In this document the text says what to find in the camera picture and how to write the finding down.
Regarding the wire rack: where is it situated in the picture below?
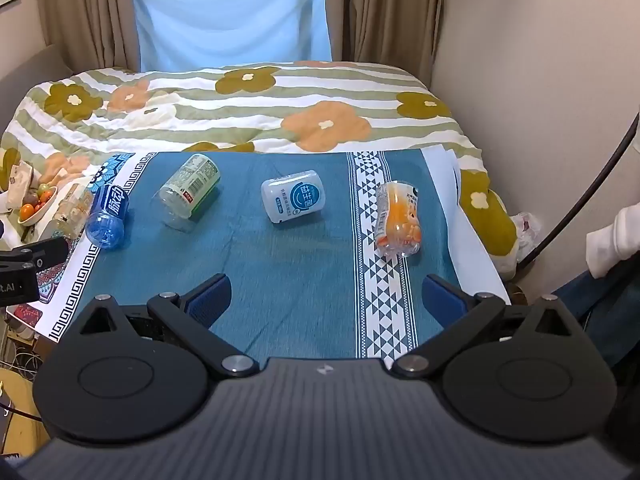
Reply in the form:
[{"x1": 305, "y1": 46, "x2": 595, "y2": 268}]
[{"x1": 0, "y1": 327, "x2": 47, "y2": 413}]

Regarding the floral striped blanket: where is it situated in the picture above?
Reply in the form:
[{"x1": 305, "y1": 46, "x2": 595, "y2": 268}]
[{"x1": 0, "y1": 60, "x2": 519, "y2": 282}]

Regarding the blue patterned tablecloth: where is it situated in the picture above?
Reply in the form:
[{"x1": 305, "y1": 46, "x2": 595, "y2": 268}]
[{"x1": 10, "y1": 149, "x2": 512, "y2": 362}]

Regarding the white plastic bag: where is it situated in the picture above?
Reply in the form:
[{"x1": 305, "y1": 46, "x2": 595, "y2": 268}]
[{"x1": 509, "y1": 211, "x2": 544, "y2": 262}]

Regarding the blue plastic bottle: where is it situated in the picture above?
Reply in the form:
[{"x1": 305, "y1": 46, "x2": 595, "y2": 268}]
[{"x1": 86, "y1": 184, "x2": 131, "y2": 252}]

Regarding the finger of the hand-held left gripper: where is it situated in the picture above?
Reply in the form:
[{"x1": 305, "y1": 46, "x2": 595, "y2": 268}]
[{"x1": 0, "y1": 236, "x2": 70, "y2": 273}]

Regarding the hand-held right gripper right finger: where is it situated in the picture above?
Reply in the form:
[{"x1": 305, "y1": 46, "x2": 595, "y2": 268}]
[{"x1": 390, "y1": 275, "x2": 586, "y2": 380}]

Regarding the person's leg in jeans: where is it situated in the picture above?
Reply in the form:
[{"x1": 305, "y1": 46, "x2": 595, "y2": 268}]
[{"x1": 549, "y1": 259, "x2": 640, "y2": 376}]

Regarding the white and blue plastic jar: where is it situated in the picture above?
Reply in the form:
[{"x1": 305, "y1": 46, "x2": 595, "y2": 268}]
[{"x1": 260, "y1": 169, "x2": 329, "y2": 225}]

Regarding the clear bottle with green label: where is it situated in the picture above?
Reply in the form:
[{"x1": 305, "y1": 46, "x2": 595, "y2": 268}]
[{"x1": 158, "y1": 153, "x2": 222, "y2": 234}]

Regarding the clear bottle with orange label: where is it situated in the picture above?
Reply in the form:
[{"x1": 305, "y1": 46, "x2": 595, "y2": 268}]
[{"x1": 374, "y1": 179, "x2": 424, "y2": 259}]

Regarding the black curved cable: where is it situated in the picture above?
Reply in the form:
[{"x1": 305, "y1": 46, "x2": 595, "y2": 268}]
[{"x1": 517, "y1": 109, "x2": 640, "y2": 267}]

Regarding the beige paper bag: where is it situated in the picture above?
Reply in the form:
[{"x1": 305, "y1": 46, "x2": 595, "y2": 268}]
[{"x1": 0, "y1": 161, "x2": 37, "y2": 212}]

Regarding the bowl of small tomatoes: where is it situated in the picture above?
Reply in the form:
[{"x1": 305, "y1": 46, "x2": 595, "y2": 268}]
[{"x1": 17, "y1": 184, "x2": 59, "y2": 226}]

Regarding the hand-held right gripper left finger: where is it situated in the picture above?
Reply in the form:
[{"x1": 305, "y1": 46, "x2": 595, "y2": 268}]
[{"x1": 67, "y1": 274, "x2": 261, "y2": 380}]

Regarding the clear plastic bottle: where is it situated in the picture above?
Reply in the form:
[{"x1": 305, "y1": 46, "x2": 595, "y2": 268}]
[{"x1": 49, "y1": 183, "x2": 96, "y2": 241}]

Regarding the beige curtain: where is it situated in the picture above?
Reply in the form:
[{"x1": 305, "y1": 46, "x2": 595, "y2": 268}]
[
  {"x1": 34, "y1": 0, "x2": 142, "y2": 74},
  {"x1": 325, "y1": 0, "x2": 447, "y2": 89}
]

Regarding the light blue sheer curtain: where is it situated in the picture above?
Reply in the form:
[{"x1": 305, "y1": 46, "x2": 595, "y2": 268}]
[{"x1": 130, "y1": 0, "x2": 334, "y2": 74}]

